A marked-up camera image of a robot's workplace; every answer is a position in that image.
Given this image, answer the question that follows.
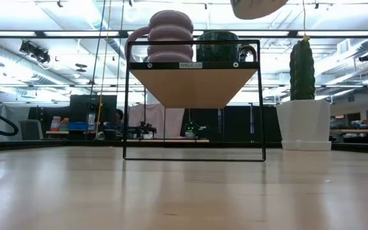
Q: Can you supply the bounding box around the dark teal glazed mug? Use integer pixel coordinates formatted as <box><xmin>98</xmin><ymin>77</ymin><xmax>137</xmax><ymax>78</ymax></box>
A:
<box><xmin>195</xmin><ymin>30</ymin><xmax>257</xmax><ymax>63</ymax></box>

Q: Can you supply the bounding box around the purple ribbed mug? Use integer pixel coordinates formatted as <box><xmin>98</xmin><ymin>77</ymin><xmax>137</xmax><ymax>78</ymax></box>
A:
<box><xmin>125</xmin><ymin>9</ymin><xmax>195</xmax><ymax>63</ymax></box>

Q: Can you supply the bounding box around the teal mug white handle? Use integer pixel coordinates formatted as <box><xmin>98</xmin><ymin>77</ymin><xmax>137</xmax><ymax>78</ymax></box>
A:
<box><xmin>230</xmin><ymin>0</ymin><xmax>289</xmax><ymax>20</ymax></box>

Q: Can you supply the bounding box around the black metal wooden shelf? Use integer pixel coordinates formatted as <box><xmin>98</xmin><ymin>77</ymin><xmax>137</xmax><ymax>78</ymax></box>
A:
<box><xmin>122</xmin><ymin>38</ymin><xmax>267</xmax><ymax>163</ymax></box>

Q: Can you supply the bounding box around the wooden background table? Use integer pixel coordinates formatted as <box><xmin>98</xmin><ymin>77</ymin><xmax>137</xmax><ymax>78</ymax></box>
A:
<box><xmin>126</xmin><ymin>138</ymin><xmax>210</xmax><ymax>144</ymax></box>

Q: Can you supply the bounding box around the white cloth sheet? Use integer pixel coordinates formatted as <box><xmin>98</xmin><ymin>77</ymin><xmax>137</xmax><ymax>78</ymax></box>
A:
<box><xmin>128</xmin><ymin>103</ymin><xmax>185</xmax><ymax>141</ymax></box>

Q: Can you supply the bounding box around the white shelf label sticker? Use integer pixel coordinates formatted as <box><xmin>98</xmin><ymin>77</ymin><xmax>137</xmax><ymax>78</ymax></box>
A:
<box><xmin>179</xmin><ymin>61</ymin><xmax>203</xmax><ymax>69</ymax></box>

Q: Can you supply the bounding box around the black partition panel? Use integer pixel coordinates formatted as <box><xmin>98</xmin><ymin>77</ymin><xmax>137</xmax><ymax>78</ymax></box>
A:
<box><xmin>183</xmin><ymin>105</ymin><xmax>283</xmax><ymax>144</ymax></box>

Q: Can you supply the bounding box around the black board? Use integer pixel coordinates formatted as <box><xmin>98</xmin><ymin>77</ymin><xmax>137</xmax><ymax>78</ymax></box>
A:
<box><xmin>70</xmin><ymin>94</ymin><xmax>118</xmax><ymax>141</ymax></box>

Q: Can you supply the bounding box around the blue bin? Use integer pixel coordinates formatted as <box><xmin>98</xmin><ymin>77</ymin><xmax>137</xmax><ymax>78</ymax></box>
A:
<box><xmin>67</xmin><ymin>121</ymin><xmax>89</xmax><ymax>131</ymax></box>

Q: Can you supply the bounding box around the white plant pot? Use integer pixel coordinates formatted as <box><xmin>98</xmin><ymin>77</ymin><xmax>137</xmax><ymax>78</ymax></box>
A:
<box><xmin>275</xmin><ymin>98</ymin><xmax>332</xmax><ymax>143</ymax></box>

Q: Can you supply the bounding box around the white pot saucer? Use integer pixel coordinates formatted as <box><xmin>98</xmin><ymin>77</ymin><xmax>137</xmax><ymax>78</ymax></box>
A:
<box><xmin>280</xmin><ymin>140</ymin><xmax>332</xmax><ymax>152</ymax></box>

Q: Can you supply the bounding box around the green cactus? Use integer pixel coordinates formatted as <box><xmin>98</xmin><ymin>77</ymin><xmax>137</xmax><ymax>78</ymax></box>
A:
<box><xmin>289</xmin><ymin>38</ymin><xmax>316</xmax><ymax>102</ymax></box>

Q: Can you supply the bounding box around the black ceiling light beam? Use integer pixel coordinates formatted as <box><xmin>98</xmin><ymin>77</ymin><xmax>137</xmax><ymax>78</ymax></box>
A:
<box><xmin>0</xmin><ymin>29</ymin><xmax>368</xmax><ymax>40</ymax></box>

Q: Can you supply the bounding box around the grey office chair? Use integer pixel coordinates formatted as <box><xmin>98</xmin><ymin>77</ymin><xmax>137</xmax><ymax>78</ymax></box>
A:
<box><xmin>19</xmin><ymin>119</ymin><xmax>44</xmax><ymax>141</ymax></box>

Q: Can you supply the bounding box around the black ceiling projector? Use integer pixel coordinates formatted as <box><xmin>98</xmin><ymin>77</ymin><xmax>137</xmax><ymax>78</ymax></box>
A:
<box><xmin>19</xmin><ymin>40</ymin><xmax>51</xmax><ymax>65</ymax></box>

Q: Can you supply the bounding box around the wooden side table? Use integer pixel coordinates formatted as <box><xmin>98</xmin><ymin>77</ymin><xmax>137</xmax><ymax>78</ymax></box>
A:
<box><xmin>330</xmin><ymin>127</ymin><xmax>368</xmax><ymax>135</ymax></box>

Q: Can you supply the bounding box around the yellow hanging cable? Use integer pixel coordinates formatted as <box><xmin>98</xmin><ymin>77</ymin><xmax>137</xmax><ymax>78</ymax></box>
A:
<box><xmin>96</xmin><ymin>0</ymin><xmax>112</xmax><ymax>135</ymax></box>

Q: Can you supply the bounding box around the dark hanging cable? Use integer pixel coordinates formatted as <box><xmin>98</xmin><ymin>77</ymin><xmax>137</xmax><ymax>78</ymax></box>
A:
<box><xmin>86</xmin><ymin>0</ymin><xmax>108</xmax><ymax>141</ymax></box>

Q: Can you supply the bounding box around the black aluminium table frame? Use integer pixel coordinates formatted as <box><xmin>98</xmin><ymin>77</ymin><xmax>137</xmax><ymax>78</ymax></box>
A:
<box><xmin>0</xmin><ymin>137</ymin><xmax>368</xmax><ymax>155</ymax></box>

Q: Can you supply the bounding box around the yellow hanging cord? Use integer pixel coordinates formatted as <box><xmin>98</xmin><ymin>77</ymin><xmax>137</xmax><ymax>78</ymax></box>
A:
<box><xmin>302</xmin><ymin>0</ymin><xmax>311</xmax><ymax>42</ymax></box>

